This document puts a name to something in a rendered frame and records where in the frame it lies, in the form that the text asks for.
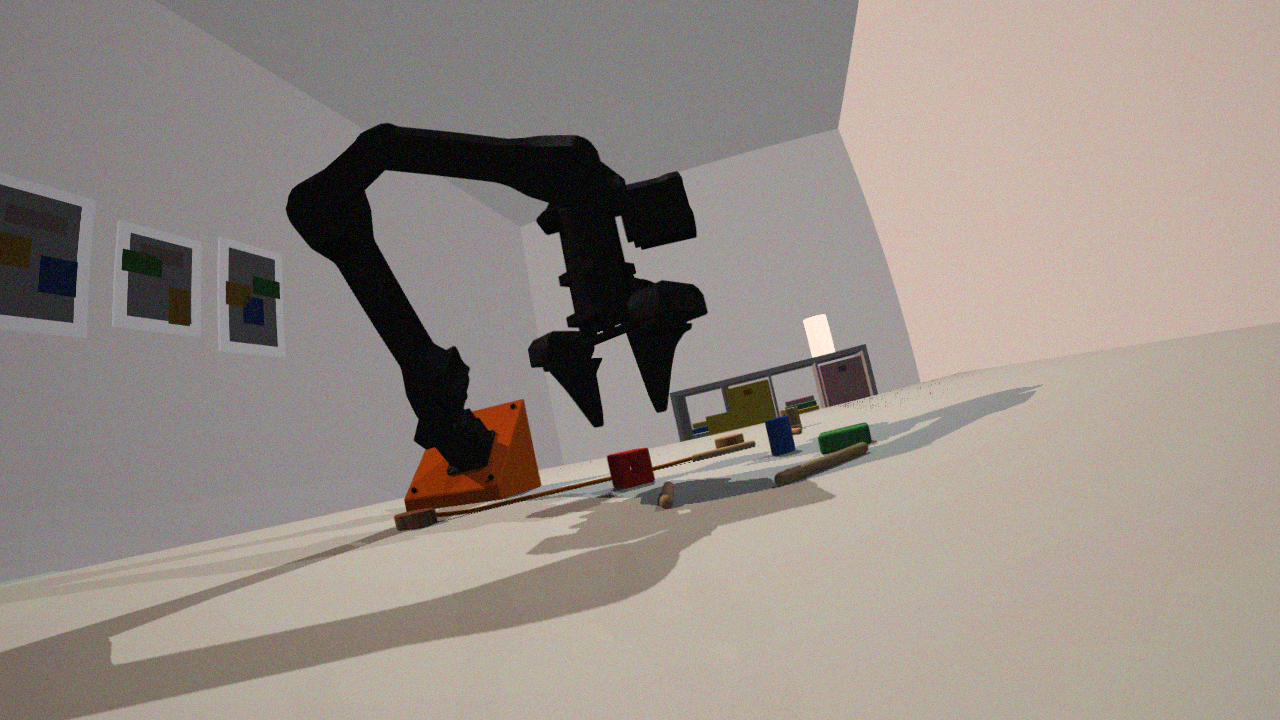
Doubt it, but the dark blue cylinder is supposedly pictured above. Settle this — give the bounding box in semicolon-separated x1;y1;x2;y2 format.
765;416;796;455

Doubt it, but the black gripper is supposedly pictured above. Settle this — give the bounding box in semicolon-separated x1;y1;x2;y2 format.
529;249;707;427

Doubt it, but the green rectangular block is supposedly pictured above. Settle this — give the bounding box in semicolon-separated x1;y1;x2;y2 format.
818;421;870;454

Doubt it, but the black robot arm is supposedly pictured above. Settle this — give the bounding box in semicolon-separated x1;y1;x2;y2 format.
285;123;696;475

